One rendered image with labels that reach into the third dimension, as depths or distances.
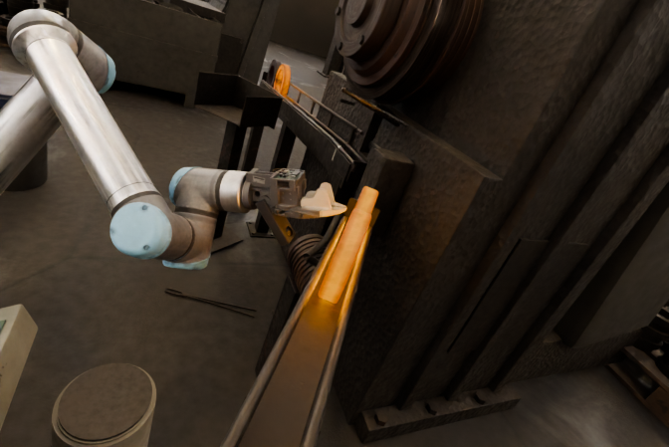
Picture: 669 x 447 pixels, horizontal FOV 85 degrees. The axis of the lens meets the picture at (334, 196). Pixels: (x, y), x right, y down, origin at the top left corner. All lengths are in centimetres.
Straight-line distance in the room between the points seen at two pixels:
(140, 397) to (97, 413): 5
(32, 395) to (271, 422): 93
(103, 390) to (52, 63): 62
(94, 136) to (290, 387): 57
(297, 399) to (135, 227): 39
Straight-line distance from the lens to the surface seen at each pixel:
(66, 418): 63
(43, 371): 134
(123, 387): 65
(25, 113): 115
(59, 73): 93
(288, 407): 47
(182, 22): 338
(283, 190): 75
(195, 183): 82
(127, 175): 75
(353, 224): 56
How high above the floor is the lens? 105
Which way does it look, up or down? 24 degrees down
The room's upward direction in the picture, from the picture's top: 20 degrees clockwise
